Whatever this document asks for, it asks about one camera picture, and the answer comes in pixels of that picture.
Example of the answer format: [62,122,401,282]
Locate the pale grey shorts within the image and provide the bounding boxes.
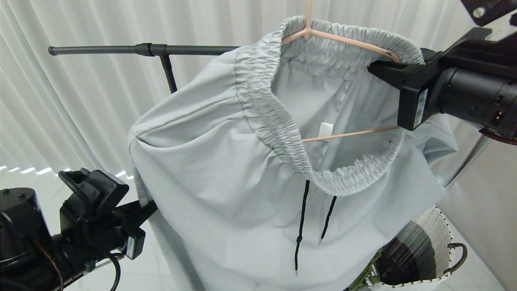
[127,15,459,291]

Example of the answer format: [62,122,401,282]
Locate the pink clothes hanger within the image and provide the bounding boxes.
[282,0,401,143]

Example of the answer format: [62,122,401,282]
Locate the green garment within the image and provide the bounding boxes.
[348,251,382,291]

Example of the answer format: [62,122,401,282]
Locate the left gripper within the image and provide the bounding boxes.
[52,200,158,280]

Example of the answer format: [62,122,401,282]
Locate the white laundry basket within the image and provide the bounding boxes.
[366,205,468,291]

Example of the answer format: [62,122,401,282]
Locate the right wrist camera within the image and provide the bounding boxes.
[438,0,517,69]

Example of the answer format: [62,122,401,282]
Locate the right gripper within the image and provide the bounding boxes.
[397,65,517,140]

